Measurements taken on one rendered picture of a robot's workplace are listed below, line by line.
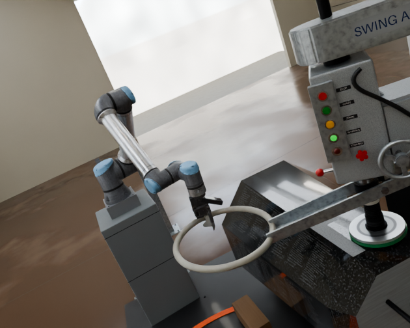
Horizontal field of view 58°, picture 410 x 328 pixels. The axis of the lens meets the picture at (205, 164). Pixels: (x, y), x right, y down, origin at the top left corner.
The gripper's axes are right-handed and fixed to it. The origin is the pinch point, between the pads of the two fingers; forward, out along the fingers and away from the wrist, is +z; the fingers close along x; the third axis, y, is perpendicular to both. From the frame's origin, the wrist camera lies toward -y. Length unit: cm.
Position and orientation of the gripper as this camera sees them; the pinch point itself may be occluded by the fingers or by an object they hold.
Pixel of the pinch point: (213, 224)
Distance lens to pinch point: 198.6
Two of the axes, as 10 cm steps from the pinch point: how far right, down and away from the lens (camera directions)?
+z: 2.9, 8.9, 3.5
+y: -9.2, 3.6, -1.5
